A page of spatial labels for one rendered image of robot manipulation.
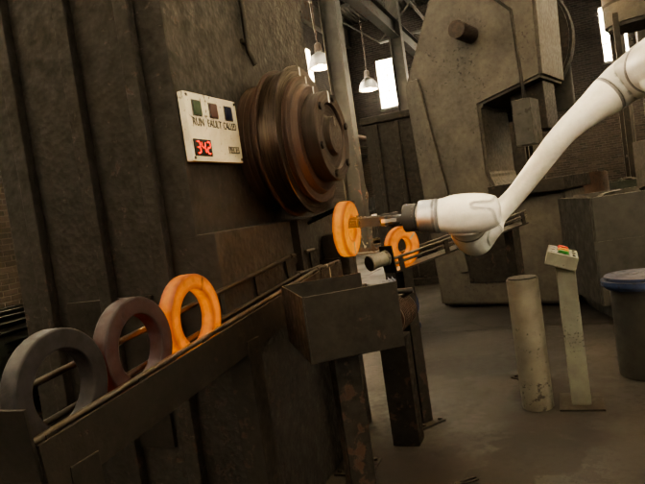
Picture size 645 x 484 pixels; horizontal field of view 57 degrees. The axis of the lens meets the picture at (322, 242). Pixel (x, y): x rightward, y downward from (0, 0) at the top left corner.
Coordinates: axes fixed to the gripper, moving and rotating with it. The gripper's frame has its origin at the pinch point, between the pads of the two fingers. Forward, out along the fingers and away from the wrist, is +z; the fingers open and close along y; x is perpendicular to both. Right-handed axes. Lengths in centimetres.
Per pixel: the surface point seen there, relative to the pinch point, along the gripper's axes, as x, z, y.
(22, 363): -12, 18, -95
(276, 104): 35.6, 17.6, -0.3
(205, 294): -11, 18, -47
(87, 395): -21, 18, -83
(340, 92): 193, 294, 871
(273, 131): 28.0, 18.8, -2.2
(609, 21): 232, -148, 877
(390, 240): -11, 5, 62
